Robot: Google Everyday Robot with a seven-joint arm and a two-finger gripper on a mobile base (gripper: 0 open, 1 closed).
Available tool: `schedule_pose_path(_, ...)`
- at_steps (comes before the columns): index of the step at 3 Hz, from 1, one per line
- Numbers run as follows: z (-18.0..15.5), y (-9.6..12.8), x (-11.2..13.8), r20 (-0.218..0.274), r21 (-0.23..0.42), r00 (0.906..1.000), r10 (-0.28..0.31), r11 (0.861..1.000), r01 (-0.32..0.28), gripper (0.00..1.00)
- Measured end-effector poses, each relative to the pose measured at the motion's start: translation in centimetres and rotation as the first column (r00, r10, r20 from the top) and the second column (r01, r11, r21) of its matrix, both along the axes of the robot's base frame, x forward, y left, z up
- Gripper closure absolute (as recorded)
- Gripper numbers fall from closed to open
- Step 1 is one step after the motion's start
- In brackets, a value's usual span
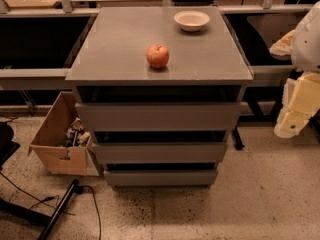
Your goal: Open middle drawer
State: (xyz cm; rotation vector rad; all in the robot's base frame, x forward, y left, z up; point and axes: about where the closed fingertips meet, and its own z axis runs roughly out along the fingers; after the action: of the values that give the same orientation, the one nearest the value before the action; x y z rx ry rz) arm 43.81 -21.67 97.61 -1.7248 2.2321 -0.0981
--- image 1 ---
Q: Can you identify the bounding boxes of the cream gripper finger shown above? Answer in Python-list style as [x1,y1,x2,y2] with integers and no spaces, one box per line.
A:
[274,108,309,138]

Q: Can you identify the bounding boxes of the grey drawer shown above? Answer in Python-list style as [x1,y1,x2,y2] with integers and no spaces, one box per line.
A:
[92,143,227,164]
[76,103,240,132]
[105,170,218,187]

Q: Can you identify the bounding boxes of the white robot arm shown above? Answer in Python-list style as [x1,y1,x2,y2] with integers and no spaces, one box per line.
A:
[274,2,320,138]

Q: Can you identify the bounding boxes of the grey bottom drawer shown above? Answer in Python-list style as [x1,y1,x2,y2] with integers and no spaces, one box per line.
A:
[105,170,218,187]

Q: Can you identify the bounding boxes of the grey drawer cabinet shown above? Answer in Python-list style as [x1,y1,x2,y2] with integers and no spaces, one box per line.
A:
[67,7,253,172]

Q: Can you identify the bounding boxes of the grey top drawer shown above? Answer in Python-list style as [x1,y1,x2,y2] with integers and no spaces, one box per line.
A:
[76,103,240,132]

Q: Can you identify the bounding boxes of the grey desk chair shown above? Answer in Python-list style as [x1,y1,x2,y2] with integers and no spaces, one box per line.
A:
[247,12,306,49]

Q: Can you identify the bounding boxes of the white bowl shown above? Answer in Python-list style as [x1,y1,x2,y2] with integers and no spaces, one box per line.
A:
[174,11,210,32]

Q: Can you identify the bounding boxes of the red apple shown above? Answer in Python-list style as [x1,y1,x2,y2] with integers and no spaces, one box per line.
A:
[146,44,169,68]

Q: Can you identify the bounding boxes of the clutter inside cardboard box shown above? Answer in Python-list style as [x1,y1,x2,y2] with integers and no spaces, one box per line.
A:
[62,117,90,147]

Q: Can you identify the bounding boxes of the black stand leg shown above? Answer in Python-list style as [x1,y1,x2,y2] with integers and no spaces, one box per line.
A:
[37,180,80,240]

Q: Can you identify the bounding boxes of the cardboard box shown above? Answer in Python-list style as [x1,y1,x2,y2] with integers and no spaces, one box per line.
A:
[30,92,103,176]

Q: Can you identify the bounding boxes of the black office chair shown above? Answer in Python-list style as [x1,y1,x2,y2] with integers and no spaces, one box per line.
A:
[0,122,20,168]

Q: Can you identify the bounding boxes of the black floor cable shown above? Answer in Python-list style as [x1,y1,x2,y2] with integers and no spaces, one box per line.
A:
[0,172,102,240]

